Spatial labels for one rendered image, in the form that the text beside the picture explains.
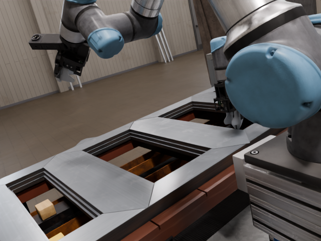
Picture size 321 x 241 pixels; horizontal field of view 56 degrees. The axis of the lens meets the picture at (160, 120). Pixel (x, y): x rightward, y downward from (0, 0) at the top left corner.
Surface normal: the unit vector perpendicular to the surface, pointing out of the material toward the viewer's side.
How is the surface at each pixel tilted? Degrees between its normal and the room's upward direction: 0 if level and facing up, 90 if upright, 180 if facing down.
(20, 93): 90
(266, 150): 0
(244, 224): 0
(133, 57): 90
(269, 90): 97
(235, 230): 0
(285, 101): 97
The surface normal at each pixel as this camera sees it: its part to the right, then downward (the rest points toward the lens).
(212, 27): -0.69, 0.36
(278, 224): -0.83, 0.33
